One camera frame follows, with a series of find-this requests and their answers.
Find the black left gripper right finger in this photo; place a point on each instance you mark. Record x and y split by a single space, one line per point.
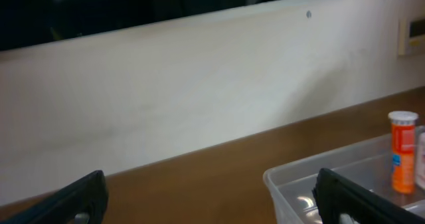
337 196

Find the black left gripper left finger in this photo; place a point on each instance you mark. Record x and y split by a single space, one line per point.
88 196

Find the orange vitamin tube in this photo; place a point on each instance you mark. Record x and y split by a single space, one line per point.
403 130

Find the white lotion bottle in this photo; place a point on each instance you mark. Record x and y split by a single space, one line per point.
420 161

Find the clear plastic container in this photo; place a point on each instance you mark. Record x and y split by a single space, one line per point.
367 163

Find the beige wall socket plate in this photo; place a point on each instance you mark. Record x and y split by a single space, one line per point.
411 36

